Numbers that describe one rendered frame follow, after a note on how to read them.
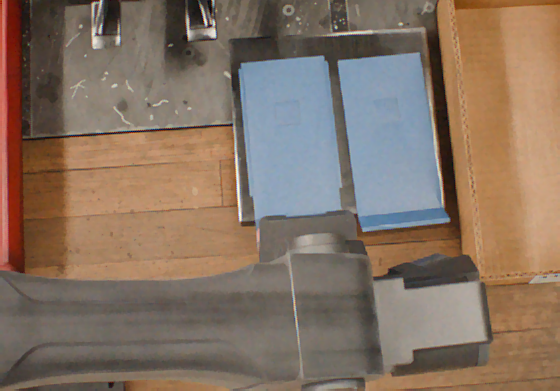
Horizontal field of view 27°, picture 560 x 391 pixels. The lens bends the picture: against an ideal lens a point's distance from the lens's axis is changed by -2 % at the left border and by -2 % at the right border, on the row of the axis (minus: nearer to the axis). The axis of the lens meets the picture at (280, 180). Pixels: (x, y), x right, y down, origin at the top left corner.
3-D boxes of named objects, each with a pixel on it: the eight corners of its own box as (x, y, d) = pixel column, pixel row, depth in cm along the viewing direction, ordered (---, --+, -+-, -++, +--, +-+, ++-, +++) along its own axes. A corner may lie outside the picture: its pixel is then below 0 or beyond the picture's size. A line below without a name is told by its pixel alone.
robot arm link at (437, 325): (462, 255, 77) (493, 212, 65) (481, 387, 74) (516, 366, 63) (285, 275, 76) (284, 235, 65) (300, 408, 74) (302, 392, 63)
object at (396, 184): (360, 239, 97) (363, 231, 94) (337, 62, 101) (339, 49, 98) (445, 229, 97) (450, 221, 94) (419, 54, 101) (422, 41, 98)
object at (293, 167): (257, 242, 97) (256, 234, 94) (241, 64, 101) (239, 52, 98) (343, 234, 97) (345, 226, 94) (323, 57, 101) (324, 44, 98)
